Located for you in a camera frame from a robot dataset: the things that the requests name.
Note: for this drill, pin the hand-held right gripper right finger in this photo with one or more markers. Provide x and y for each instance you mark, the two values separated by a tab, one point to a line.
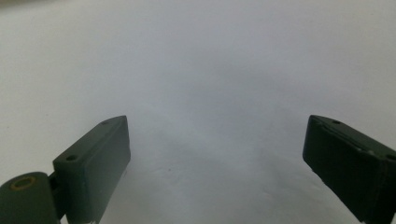
348	161

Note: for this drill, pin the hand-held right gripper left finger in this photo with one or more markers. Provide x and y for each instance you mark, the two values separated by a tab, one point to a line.
93	161

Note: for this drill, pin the light blue foam mat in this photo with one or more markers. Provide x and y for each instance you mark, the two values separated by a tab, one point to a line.
199	68

